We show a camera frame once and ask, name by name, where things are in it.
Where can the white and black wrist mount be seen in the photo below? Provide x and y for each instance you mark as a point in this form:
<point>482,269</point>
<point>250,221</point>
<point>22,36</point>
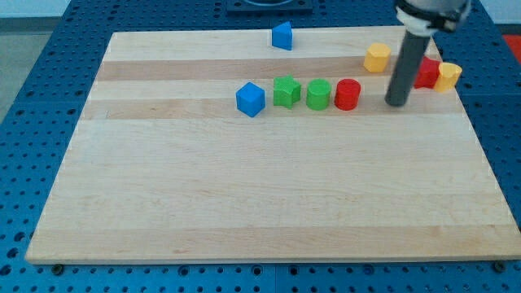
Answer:
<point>423,18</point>

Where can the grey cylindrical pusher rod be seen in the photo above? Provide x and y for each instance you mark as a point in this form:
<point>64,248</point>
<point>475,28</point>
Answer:
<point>406,69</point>

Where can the yellow heart block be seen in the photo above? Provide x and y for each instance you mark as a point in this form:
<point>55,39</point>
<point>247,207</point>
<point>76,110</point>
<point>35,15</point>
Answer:
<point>448,77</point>

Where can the red star block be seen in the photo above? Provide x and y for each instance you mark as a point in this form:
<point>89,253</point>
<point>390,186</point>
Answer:
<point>427,74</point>

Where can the yellow hexagon block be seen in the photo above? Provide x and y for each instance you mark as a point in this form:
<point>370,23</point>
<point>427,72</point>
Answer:
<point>377,57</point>

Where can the red cylinder block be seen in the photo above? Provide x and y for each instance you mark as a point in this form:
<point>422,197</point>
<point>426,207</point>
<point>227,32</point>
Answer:
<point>347,94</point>

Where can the green cylinder block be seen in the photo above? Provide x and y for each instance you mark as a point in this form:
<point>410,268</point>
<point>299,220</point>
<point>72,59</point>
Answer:
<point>318,94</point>

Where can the blue triangle block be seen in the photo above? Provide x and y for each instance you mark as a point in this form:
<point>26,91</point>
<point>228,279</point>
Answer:
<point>281,36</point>

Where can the green star block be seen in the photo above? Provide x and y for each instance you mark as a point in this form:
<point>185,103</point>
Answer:
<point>287,91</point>

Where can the blue cube block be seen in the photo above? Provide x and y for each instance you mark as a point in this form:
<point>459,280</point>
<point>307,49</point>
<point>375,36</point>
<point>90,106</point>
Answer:
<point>250,99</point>

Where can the black bolt front right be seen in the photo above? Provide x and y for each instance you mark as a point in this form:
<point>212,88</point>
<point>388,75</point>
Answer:
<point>499,266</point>

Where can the black bolt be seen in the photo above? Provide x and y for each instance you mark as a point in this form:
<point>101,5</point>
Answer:
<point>499,266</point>
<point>57,269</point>

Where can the wooden board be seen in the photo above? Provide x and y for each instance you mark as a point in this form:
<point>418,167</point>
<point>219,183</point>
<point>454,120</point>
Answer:
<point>163,168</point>

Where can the black bolt front left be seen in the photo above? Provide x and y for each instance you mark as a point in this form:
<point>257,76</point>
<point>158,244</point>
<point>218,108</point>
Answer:
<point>57,269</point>

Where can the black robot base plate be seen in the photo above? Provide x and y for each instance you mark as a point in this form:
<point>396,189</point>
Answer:
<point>267,6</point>

